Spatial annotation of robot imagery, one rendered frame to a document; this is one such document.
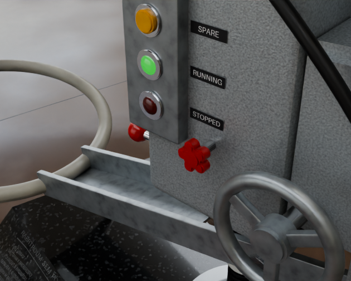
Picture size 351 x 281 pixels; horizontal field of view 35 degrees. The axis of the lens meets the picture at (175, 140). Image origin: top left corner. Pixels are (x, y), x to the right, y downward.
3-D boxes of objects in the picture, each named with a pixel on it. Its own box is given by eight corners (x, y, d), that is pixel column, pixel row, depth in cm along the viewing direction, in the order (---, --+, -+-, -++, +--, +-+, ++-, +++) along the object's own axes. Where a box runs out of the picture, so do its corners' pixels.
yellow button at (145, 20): (159, 34, 59) (159, 10, 58) (152, 37, 58) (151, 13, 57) (141, 28, 60) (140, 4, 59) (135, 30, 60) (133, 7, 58)
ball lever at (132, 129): (180, 150, 76) (179, 131, 75) (164, 161, 74) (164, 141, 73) (139, 131, 81) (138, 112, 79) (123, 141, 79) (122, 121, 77)
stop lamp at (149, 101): (163, 115, 65) (162, 96, 64) (155, 120, 64) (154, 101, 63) (148, 108, 66) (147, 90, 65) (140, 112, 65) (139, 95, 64)
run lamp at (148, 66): (162, 75, 62) (161, 55, 61) (154, 80, 61) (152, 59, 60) (146, 68, 63) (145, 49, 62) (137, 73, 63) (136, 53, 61)
